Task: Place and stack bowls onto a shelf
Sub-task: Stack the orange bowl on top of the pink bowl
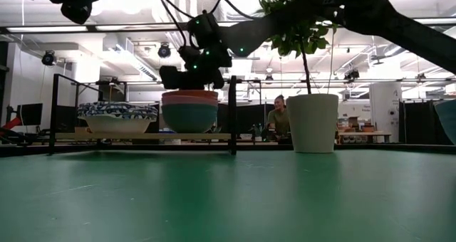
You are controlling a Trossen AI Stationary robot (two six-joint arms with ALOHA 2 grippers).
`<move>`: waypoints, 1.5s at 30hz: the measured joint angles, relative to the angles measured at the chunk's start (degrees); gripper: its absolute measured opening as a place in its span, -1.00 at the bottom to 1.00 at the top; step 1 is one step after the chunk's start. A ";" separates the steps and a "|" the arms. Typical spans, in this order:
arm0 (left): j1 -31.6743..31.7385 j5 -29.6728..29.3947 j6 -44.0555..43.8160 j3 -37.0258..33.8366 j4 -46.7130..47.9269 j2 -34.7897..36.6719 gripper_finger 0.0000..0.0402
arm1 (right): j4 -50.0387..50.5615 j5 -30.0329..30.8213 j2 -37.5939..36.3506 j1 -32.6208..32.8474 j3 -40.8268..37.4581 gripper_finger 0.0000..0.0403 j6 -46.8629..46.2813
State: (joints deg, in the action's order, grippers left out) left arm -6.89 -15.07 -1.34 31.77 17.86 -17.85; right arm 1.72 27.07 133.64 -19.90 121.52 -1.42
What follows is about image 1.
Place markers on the black computer monitor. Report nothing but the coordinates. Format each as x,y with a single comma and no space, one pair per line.
29,114

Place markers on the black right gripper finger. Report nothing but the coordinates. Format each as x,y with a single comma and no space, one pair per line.
171,77

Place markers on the white plant pot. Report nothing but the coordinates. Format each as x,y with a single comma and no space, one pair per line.
313,124

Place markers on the pink ribbed bowl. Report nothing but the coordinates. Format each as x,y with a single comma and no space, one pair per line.
189,100

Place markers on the black partition screen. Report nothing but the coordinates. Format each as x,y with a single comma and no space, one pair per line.
417,122

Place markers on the teal ribbed bowl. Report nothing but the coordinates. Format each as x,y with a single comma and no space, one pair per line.
189,119

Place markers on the green leafy potted plant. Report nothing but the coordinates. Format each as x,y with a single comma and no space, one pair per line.
295,42

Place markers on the white pillar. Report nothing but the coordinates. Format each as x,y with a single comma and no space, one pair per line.
385,110

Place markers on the ceiling air vent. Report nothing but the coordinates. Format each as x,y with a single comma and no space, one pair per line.
142,69

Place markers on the orange ribbed bowl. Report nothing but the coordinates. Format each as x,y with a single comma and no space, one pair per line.
190,93

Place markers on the wooden table with boxes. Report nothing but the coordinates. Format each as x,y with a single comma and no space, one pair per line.
360,133

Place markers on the light blue bowl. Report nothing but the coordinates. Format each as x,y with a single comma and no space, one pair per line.
447,121

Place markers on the black frame wooden shelf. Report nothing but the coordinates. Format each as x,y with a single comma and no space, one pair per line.
232,117

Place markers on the red object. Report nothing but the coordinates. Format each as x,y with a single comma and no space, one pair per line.
10,124

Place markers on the person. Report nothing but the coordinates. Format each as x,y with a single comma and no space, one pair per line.
279,119

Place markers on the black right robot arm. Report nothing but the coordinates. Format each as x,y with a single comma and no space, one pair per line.
374,14

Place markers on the black ceiling spotlight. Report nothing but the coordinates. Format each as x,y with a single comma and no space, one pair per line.
48,58
164,50

